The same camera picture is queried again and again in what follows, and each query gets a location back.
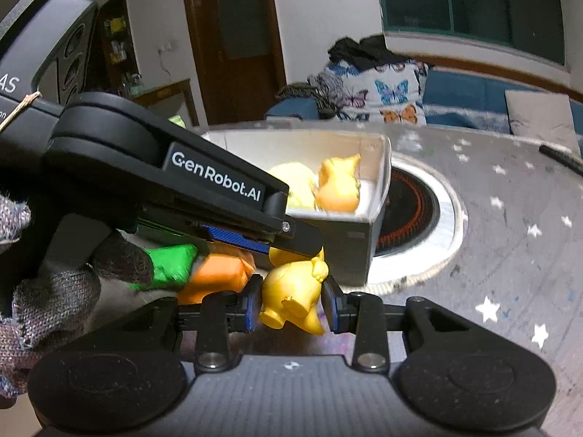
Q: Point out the orange and green toy carrot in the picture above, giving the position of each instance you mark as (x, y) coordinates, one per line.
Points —
(214, 277)

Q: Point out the blue sofa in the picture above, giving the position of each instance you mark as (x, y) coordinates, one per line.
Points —
(464, 100)

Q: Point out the black clothing pile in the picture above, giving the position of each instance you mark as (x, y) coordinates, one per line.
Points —
(364, 52)

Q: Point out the grey knitted cloth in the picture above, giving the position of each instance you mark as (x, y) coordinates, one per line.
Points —
(325, 91)

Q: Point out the dark wooden shelf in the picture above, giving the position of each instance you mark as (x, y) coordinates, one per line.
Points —
(117, 41)

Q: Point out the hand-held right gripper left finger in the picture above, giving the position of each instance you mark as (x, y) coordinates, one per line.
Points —
(250, 309)

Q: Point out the person's left hand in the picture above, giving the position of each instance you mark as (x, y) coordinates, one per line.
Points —
(54, 309)

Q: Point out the round black induction burner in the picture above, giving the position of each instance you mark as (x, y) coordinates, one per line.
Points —
(419, 209)

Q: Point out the white cardboard box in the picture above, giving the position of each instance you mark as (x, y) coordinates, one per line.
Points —
(346, 241)

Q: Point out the brown wooden door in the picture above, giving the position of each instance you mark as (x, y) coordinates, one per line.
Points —
(232, 41)

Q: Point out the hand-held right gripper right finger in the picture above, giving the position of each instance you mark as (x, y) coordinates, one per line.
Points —
(334, 312)

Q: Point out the grey star-printed tablecloth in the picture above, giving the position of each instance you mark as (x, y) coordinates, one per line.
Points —
(510, 246)

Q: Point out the green framed window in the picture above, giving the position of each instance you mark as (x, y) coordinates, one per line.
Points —
(473, 0)

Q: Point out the pale yellow toy figure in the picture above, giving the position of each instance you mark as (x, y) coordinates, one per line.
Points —
(294, 186)

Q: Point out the butterfly printed cushion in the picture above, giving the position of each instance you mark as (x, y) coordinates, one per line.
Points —
(387, 93)

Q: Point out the white cushion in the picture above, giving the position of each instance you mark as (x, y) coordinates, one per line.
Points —
(542, 118)

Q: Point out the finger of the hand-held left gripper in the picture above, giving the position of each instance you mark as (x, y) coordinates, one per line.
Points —
(237, 238)

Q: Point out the orange toy figure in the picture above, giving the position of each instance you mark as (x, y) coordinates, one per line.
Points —
(339, 184)

